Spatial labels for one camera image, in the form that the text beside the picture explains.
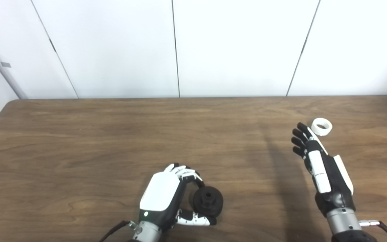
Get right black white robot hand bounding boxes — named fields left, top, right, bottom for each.
left=291, top=122, right=356, bottom=217

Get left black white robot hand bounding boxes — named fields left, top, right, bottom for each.
left=139, top=163, right=218, bottom=233

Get round black plastic part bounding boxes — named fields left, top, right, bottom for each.
left=192, top=186, right=224, bottom=218

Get white plastic ring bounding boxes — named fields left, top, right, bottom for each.
left=311, top=118, right=333, bottom=137

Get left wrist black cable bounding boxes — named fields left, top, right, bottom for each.
left=98, top=220, right=137, bottom=242

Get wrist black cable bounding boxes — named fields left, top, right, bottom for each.
left=358, top=219, right=387, bottom=242
left=98, top=220, right=137, bottom=242

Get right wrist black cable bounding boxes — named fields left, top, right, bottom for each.
left=358, top=219, right=387, bottom=242

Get gray wall conduit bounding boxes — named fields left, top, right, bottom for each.
left=0, top=28, right=29, bottom=100

